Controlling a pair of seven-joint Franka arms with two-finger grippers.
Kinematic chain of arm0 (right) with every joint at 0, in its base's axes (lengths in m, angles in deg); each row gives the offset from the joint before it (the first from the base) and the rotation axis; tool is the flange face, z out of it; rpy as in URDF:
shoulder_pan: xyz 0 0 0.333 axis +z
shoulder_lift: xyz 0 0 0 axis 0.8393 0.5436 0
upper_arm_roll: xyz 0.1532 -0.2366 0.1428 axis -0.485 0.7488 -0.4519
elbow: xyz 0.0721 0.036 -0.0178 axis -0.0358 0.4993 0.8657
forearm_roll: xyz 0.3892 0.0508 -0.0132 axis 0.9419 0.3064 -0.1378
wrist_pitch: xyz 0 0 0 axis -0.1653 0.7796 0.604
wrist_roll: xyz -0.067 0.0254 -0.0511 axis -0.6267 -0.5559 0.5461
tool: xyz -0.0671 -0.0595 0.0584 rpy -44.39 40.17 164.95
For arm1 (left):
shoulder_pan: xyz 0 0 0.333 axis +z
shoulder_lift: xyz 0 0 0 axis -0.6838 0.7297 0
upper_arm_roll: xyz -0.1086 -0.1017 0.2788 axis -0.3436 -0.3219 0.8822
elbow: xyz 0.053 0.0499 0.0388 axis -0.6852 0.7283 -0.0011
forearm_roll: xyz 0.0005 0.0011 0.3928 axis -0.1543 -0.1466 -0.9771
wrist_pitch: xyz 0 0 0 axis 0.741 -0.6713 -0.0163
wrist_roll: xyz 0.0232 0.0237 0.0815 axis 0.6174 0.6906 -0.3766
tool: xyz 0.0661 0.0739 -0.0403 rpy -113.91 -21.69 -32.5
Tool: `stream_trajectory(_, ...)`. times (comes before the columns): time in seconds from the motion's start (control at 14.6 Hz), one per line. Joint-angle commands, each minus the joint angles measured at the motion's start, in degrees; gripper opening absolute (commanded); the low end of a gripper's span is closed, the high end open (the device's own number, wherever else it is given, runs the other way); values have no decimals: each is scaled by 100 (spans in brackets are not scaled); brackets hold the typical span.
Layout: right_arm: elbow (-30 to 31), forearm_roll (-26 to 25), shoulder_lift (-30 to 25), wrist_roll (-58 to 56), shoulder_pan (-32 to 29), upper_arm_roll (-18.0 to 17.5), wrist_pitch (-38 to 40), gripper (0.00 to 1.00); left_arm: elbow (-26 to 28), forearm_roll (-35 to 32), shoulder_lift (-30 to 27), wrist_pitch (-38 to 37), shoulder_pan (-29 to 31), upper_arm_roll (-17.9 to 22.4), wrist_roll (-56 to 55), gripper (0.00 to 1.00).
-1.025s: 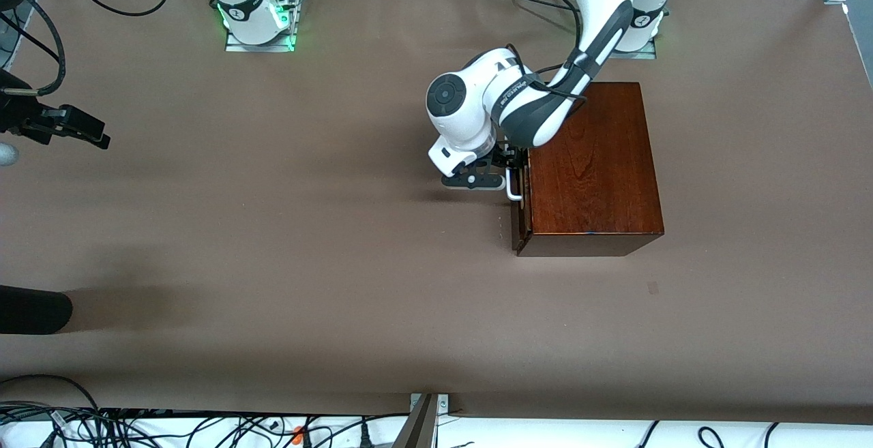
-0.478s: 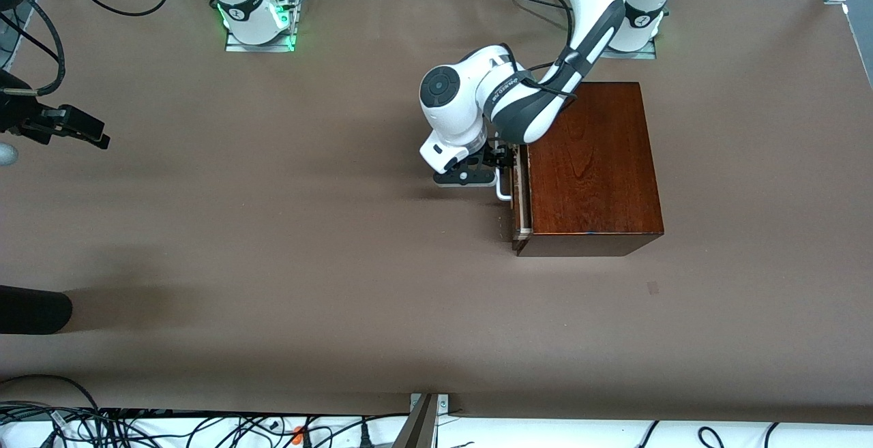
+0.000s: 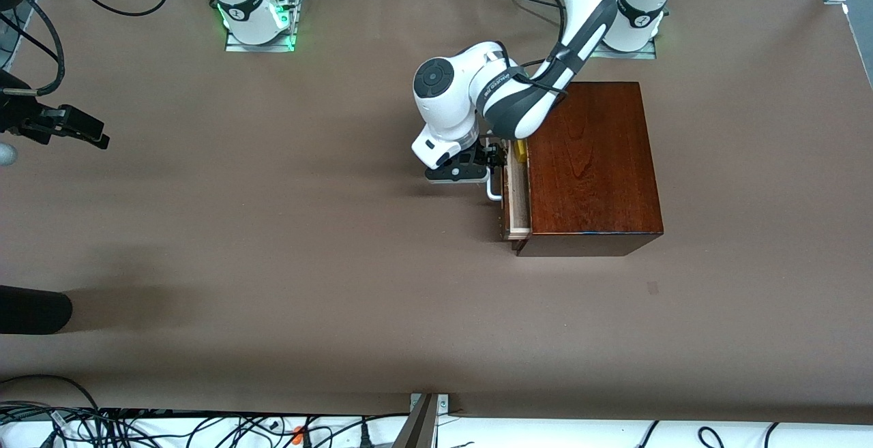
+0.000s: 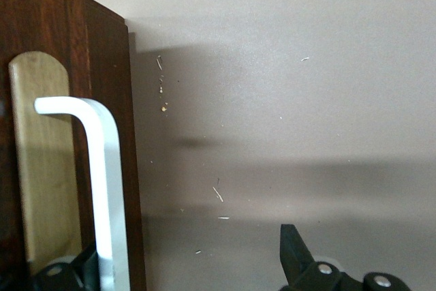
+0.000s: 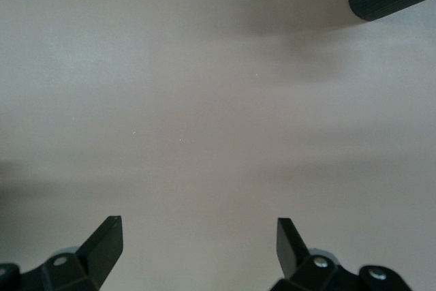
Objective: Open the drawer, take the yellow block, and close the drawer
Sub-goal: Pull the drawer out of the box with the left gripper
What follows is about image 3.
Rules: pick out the grey metal strut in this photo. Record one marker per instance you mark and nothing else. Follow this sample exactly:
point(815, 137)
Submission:
point(417, 427)

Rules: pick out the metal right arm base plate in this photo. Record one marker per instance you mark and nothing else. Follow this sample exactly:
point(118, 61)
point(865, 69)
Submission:
point(235, 47)

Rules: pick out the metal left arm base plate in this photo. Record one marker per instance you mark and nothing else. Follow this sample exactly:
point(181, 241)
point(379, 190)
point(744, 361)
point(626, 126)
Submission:
point(648, 54)

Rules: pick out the black power plug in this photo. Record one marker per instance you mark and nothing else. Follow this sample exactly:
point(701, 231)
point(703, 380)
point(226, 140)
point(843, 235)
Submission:
point(365, 438)

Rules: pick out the yellow block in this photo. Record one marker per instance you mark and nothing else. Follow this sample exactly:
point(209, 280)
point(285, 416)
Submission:
point(521, 151)

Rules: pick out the large paper table cover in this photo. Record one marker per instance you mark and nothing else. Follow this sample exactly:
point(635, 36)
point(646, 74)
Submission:
point(307, 230)

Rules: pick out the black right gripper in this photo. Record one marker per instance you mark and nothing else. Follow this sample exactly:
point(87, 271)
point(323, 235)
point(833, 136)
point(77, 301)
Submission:
point(20, 123)

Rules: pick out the dark wooden cabinet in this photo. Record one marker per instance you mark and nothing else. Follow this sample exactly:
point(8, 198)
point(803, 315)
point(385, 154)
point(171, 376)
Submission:
point(593, 175)

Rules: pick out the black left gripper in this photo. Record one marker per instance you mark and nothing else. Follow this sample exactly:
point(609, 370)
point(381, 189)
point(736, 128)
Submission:
point(488, 154)

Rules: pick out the black rounded object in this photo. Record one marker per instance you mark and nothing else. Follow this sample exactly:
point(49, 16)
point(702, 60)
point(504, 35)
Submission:
point(34, 309)

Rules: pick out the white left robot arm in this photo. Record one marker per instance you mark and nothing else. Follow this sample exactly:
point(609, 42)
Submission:
point(450, 93)

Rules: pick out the silver table edge bracket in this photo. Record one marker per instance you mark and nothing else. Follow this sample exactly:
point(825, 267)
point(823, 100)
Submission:
point(442, 404)

